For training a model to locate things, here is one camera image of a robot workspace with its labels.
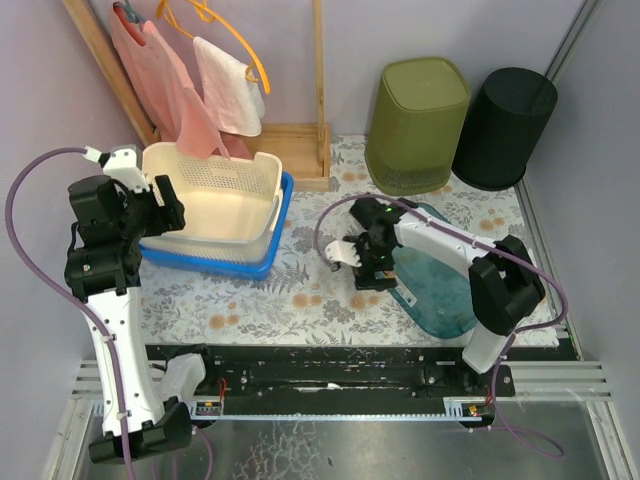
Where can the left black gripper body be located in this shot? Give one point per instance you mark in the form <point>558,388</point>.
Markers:
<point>163,208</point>

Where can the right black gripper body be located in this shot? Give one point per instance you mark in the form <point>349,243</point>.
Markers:
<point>375,275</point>

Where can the white plastic basin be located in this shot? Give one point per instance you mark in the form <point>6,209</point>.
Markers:
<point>231,205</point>

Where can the green mesh basket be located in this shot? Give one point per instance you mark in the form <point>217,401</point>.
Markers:
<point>419,112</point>

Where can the large black plastic bin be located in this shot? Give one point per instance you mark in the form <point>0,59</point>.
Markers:
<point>503,127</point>

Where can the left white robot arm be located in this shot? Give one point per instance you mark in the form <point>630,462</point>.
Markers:
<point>140,418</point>

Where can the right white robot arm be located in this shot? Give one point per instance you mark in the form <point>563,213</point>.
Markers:
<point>505,286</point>

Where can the floral table mat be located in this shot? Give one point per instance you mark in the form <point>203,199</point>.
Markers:
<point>302,301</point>

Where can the blue plastic tray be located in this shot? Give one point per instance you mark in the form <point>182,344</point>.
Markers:
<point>258,271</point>

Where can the white hanging towel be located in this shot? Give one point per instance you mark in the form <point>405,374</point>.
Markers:
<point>233,102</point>

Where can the pink hanging towel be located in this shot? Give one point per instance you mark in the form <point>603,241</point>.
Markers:
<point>166,92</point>

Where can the orange clothes hanger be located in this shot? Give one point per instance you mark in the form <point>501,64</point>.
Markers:
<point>255,72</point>

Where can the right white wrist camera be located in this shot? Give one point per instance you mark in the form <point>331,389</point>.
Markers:
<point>340,252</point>

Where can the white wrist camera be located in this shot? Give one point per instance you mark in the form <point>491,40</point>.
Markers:
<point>123,163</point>
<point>340,252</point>

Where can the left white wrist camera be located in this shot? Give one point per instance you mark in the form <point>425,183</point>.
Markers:
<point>123,163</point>

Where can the wooden rack frame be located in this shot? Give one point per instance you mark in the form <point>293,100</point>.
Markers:
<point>304,149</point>

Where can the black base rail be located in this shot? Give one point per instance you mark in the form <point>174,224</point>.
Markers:
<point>361,383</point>

